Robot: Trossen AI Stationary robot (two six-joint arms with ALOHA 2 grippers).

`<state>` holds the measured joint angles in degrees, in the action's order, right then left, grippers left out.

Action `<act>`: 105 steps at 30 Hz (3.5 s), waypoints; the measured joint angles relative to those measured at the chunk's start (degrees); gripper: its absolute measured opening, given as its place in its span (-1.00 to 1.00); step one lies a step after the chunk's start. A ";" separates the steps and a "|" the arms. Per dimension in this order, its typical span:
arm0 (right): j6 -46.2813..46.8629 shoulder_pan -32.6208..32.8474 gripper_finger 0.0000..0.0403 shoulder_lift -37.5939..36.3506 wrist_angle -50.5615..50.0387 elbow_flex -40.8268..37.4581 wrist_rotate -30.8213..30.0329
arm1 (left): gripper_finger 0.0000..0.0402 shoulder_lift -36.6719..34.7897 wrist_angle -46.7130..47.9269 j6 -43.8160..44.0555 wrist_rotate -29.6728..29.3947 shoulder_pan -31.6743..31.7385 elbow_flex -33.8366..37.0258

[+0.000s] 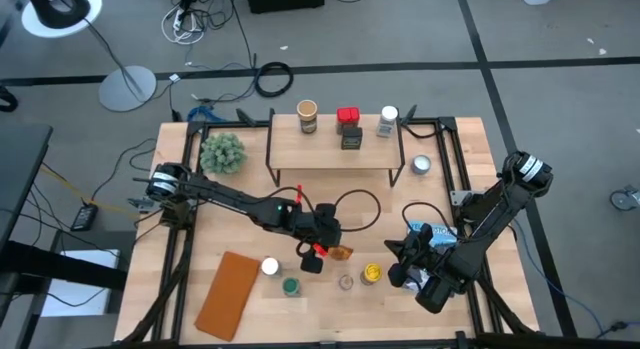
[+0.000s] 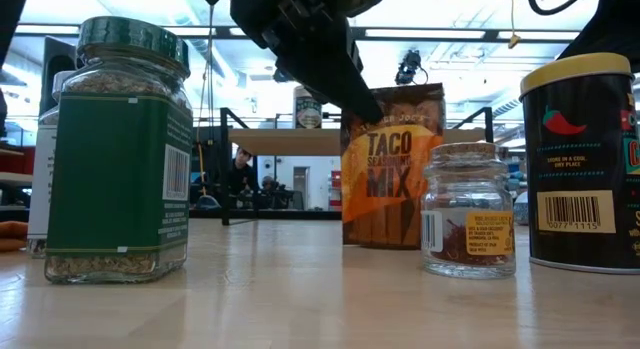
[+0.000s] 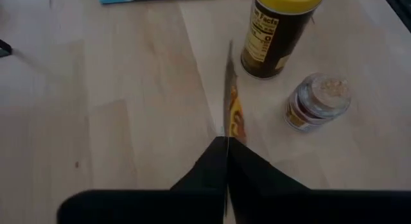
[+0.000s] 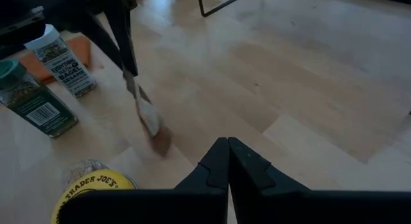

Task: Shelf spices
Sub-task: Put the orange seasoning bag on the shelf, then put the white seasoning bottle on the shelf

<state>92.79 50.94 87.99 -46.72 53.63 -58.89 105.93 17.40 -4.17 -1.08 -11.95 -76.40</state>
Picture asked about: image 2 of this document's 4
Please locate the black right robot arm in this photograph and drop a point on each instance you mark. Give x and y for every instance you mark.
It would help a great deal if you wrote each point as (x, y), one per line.
(610, 24)

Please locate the grey dome object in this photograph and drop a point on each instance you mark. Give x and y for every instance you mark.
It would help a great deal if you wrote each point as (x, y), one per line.
(207, 203)

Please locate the green lid glass herb jar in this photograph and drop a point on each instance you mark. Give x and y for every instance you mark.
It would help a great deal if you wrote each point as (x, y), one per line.
(110, 174)

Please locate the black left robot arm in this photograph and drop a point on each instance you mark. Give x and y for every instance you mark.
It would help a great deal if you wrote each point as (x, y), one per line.
(10, 14)

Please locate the black overhead frame beam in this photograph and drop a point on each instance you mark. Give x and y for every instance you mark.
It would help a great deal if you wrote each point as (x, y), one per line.
(492, 35)

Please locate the brown lid dark label can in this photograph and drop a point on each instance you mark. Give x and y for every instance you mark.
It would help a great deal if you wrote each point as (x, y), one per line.
(307, 111)

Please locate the black metal table frame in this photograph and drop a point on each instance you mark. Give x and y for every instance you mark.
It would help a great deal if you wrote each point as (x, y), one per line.
(300, 215)

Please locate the small cork lid saffron jar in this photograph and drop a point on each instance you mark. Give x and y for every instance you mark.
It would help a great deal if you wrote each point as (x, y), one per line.
(467, 239)

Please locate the red background furniture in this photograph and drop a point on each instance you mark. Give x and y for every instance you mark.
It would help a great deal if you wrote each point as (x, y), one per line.
(15, 161)

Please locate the white lid spice jar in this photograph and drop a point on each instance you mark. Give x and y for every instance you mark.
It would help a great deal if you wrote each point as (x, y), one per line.
(42, 179)

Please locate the person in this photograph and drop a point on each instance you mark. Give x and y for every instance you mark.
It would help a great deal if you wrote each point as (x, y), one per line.
(243, 176)
(270, 186)

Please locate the black can yellow lid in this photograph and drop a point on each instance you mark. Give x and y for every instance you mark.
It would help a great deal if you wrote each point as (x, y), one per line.
(580, 154)

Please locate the taco seasoning mix pouch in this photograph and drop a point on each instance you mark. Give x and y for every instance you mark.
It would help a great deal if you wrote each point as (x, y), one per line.
(390, 189)

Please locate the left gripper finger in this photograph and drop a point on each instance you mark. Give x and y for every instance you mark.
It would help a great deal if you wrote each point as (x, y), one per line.
(330, 69)

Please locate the black overhead camera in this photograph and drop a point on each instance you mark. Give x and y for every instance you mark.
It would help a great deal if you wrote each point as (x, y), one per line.
(407, 64)

